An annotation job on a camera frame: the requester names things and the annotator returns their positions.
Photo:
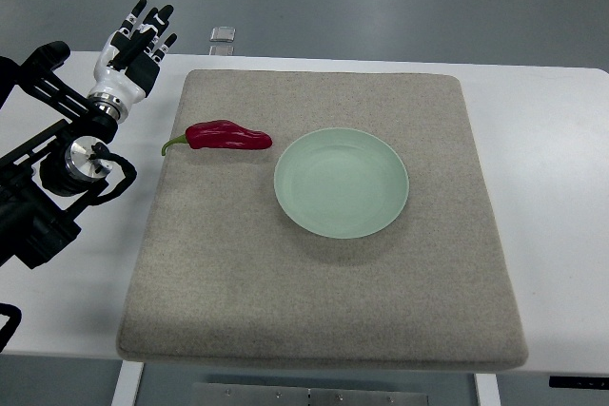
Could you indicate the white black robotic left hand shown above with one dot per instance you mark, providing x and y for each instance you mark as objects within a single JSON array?
[{"x": 130, "y": 61}]

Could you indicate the metal bracket under table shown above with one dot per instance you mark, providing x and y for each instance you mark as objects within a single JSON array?
[{"x": 239, "y": 394}]

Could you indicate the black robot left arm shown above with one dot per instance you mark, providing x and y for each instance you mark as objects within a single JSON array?
[{"x": 48, "y": 181}]

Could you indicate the red chili pepper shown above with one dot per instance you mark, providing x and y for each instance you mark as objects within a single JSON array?
[{"x": 220, "y": 134}]

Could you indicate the clear floor marker upper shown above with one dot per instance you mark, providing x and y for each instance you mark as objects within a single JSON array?
[{"x": 222, "y": 34}]

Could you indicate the beige felt mat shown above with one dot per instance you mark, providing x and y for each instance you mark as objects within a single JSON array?
[{"x": 224, "y": 276}]

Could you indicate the light green round plate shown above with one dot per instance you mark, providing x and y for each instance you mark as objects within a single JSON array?
[{"x": 341, "y": 183}]

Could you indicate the black table control panel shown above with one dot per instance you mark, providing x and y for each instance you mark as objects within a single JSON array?
[{"x": 583, "y": 383}]

